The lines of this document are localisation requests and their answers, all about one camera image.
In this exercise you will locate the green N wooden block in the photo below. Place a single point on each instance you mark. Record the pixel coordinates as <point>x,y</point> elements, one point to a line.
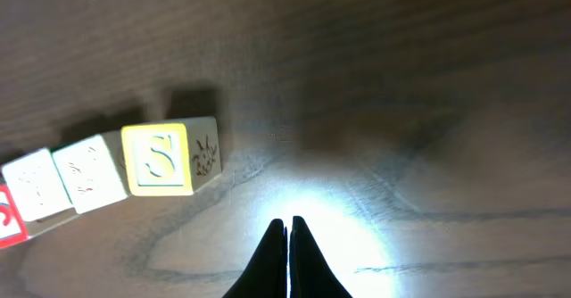
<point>38,192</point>

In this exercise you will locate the yellow-top wooden block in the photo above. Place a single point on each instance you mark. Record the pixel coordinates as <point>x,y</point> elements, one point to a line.
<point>171,158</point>

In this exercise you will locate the plain green-edge wooden block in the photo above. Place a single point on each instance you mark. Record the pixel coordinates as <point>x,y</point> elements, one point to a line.
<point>93,171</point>

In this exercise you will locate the red-framed number three block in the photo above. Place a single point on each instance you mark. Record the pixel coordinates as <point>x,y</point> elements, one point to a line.
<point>13,229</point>

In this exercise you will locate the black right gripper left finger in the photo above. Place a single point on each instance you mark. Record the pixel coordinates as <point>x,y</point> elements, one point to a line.
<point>265,273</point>

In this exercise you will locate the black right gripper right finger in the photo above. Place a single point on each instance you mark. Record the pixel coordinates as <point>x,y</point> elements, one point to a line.
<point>310,275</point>

